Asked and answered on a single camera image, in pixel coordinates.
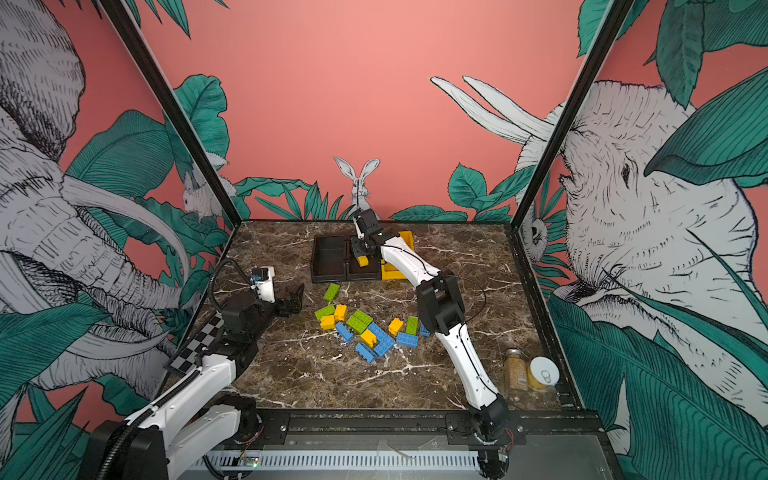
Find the blue lego bottom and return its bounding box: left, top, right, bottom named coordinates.
left=355, top=343, right=376, bottom=364

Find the green lego left small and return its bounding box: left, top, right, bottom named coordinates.
left=314, top=305, right=336, bottom=321

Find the black frame post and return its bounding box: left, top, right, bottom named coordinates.
left=100, top=0, right=242, bottom=229
left=511, top=0, right=633, bottom=230

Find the white slotted cable duct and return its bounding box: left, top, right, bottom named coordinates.
left=207, top=450, right=480, bottom=472

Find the yellow bin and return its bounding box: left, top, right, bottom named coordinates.
left=381, top=230, right=415, bottom=281

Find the left black bin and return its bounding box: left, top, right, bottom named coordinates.
left=310, top=236, right=347, bottom=283

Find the black front rail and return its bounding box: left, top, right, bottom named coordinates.
left=249, top=409, right=605, bottom=449

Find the yellow can white lid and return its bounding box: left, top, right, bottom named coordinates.
left=527, top=356, right=560, bottom=391

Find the yellow lego beside green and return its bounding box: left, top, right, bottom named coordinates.
left=334, top=304, right=348, bottom=322

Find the left black frame post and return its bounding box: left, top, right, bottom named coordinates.
left=100, top=0, right=242, bottom=229

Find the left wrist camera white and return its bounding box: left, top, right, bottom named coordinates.
left=250, top=266, right=276, bottom=303

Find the large blue lego centre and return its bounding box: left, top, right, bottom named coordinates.
left=368, top=323, right=395, bottom=357

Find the black bin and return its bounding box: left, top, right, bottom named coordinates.
left=347, top=235, right=382, bottom=281
left=310, top=236, right=347, bottom=283

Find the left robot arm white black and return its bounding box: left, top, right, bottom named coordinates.
left=77, top=285, right=305, bottom=479

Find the large green lego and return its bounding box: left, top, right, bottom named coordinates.
left=347, top=310, right=373, bottom=335

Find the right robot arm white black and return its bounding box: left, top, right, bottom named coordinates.
left=352, top=209, right=509, bottom=445

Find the right black frame post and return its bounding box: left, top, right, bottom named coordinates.
left=511, top=0, right=633, bottom=230

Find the middle black bin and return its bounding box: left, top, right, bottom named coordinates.
left=347, top=235, right=382, bottom=281

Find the checkerboard calibration plate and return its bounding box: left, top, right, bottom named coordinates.
left=164, top=312, right=224, bottom=377

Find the glass jar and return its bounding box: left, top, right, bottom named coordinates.
left=504, top=349, right=528, bottom=393

